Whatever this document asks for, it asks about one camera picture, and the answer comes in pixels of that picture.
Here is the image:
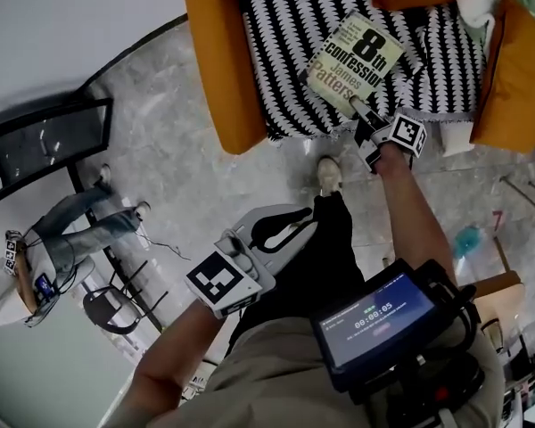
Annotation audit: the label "person's right forearm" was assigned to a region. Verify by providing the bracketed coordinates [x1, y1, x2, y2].
[376, 143, 458, 284]

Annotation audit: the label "black metal stool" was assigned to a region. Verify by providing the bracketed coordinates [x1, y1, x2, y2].
[82, 260, 170, 336]

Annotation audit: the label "thin black floor cable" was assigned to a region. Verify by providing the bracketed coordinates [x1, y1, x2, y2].
[136, 232, 193, 262]

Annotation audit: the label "person's black trousers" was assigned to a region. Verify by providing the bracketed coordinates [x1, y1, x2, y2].
[231, 192, 366, 356]

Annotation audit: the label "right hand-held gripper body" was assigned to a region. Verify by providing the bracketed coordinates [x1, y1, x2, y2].
[353, 112, 428, 176]

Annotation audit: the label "black and white striped blanket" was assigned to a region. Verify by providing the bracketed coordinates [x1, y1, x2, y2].
[243, 0, 490, 140]

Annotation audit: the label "black chest mount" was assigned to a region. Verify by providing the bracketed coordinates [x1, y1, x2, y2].
[338, 256, 487, 428]

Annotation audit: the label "light wooden table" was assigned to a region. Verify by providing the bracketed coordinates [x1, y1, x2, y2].
[472, 269, 527, 329]

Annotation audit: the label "black chest screen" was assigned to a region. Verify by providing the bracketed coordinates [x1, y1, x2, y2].
[309, 260, 456, 391]

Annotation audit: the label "white cloth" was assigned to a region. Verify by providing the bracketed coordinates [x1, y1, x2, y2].
[454, 0, 496, 26]

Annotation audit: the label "black framed glass panel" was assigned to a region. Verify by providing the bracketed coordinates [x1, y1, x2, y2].
[0, 98, 115, 209]

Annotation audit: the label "person's beige shoe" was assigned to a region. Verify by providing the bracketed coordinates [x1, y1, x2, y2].
[317, 156, 343, 195]

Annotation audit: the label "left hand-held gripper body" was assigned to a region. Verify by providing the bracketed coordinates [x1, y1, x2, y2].
[185, 218, 278, 319]

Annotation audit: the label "person's left forearm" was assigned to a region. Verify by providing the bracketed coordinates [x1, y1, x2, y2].
[131, 300, 233, 414]

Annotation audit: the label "person's beige shirt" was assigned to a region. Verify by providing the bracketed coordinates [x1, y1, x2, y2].
[102, 314, 505, 428]

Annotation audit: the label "teal object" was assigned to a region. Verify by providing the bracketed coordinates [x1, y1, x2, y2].
[454, 225, 491, 258]

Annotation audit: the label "orange armchair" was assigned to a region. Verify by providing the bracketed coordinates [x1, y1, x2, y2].
[180, 0, 535, 155]

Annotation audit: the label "pale yellow paperback book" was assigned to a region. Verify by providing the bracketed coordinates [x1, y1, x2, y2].
[299, 10, 406, 119]

